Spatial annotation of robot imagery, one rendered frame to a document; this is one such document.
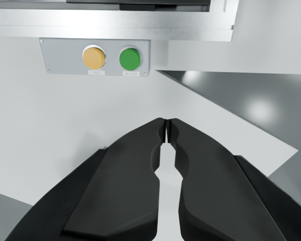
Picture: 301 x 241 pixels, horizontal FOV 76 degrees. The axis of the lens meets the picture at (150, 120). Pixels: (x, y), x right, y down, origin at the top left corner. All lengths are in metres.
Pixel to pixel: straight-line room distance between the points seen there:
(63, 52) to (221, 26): 0.30
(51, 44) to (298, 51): 0.53
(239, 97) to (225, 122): 0.97
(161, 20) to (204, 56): 0.16
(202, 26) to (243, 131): 0.33
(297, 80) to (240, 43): 1.19
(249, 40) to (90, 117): 0.45
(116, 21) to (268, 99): 1.39
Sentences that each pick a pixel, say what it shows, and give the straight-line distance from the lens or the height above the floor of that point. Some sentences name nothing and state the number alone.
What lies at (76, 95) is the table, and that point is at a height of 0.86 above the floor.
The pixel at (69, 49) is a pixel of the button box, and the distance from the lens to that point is 0.42.
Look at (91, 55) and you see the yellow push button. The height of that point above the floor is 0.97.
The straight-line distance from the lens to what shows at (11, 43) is 0.61.
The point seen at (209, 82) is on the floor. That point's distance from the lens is 1.44.
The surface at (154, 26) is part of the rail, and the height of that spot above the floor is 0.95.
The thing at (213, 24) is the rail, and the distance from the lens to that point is 0.40.
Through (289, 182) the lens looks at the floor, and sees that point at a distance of 2.23.
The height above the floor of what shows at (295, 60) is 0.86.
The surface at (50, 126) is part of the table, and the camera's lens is 0.65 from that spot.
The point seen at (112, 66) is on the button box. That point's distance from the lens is 0.40.
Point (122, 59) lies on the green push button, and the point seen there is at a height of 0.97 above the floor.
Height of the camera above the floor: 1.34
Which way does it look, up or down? 61 degrees down
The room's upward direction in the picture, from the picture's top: 173 degrees counter-clockwise
